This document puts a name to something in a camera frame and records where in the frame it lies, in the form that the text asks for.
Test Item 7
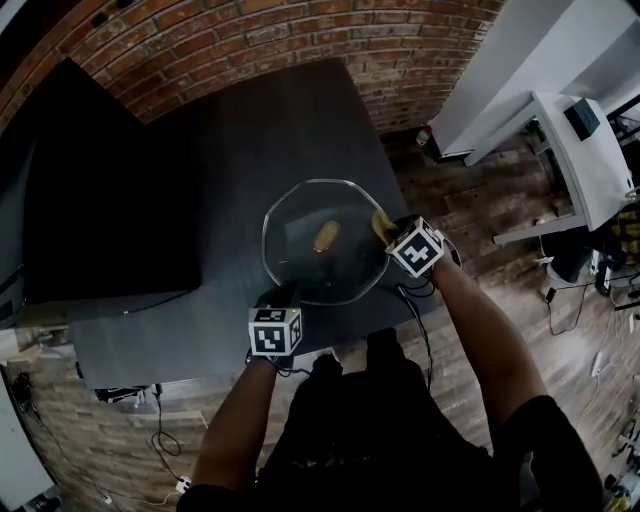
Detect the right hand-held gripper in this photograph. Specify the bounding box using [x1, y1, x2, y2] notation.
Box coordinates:
[384, 215, 461, 279]

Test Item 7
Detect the dark blue box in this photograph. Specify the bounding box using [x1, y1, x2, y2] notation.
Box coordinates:
[563, 98, 600, 140]

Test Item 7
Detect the black floor cable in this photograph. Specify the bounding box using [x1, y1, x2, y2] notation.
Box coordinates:
[151, 394, 182, 457]

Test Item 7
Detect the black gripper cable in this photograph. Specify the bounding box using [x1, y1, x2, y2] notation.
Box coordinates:
[394, 282, 434, 392]

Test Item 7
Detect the yellow sponge cloth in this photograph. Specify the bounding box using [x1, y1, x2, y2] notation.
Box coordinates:
[370, 209, 400, 246]

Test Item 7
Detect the white desk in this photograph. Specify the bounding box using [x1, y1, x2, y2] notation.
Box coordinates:
[464, 90, 635, 246]

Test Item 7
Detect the black mini fridge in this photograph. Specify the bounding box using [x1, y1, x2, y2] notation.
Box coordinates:
[0, 55, 206, 329]

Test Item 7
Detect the white wooden shelf unit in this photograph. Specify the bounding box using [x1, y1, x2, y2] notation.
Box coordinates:
[0, 327, 69, 369]

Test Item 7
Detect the clear glass plate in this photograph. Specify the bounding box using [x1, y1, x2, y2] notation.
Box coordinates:
[261, 178, 391, 307]

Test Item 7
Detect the person's right forearm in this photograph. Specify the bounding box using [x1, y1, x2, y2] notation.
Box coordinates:
[432, 252, 551, 426]

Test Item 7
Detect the person's black clothing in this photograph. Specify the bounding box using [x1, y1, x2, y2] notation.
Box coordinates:
[177, 327, 604, 512]

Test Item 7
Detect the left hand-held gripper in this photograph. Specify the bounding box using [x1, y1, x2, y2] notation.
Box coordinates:
[247, 282, 305, 358]

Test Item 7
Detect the person's left forearm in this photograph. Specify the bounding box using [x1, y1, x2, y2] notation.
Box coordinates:
[192, 357, 279, 494]

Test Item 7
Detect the black white patterned bag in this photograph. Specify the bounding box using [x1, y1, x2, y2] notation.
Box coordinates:
[94, 384, 161, 405]

